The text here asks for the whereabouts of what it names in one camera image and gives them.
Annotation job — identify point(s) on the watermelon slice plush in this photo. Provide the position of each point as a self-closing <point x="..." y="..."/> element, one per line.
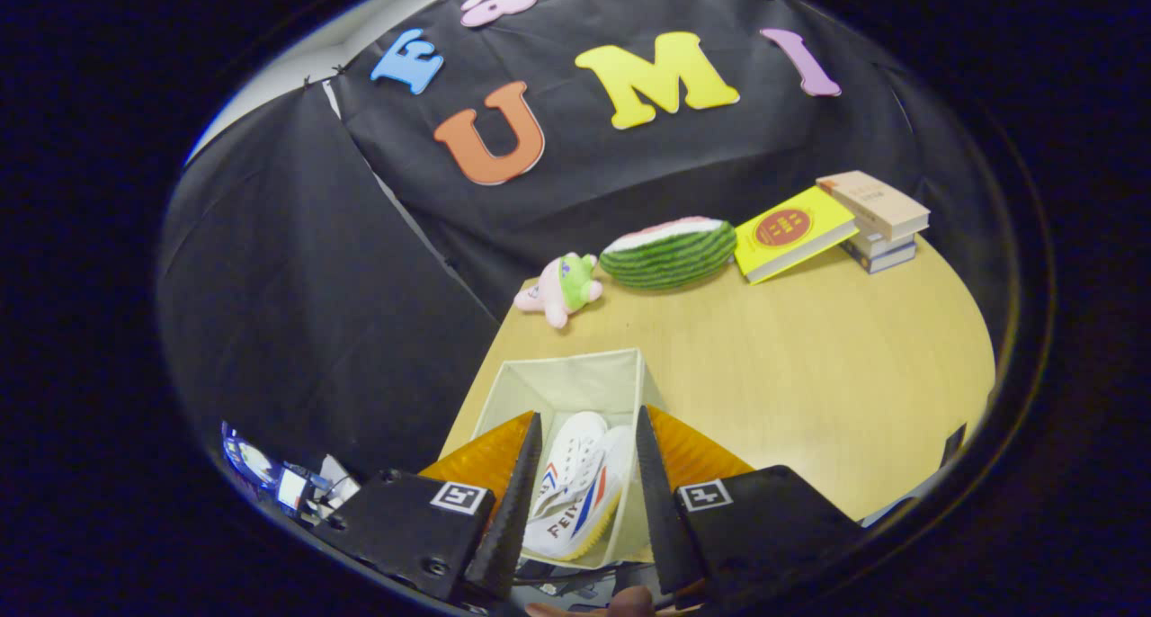
<point x="670" y="255"/>

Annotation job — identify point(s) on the tan cover book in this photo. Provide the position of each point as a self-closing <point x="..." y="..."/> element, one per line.
<point x="872" y="203"/>

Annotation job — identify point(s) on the grey book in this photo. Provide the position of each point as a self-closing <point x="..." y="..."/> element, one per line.
<point x="886" y="259"/>

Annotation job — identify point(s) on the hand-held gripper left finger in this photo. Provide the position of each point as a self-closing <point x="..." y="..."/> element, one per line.
<point x="517" y="518"/>

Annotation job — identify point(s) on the white canvas shoe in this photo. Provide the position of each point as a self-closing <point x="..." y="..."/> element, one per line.
<point x="575" y="523"/>
<point x="575" y="442"/>

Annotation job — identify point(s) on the black table bracket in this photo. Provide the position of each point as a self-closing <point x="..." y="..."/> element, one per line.
<point x="953" y="444"/>

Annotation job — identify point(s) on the yellow book with red circle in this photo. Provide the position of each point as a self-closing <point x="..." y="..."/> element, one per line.
<point x="791" y="232"/>

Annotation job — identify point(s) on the white book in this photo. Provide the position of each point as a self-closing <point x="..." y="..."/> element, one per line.
<point x="886" y="242"/>

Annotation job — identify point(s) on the beige fabric storage box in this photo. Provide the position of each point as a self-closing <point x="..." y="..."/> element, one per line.
<point x="575" y="379"/>

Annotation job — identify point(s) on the pink and green plush toy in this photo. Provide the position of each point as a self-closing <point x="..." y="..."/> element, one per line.
<point x="562" y="289"/>

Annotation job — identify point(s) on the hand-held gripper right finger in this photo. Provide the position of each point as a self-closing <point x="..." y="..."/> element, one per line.
<point x="661" y="509"/>

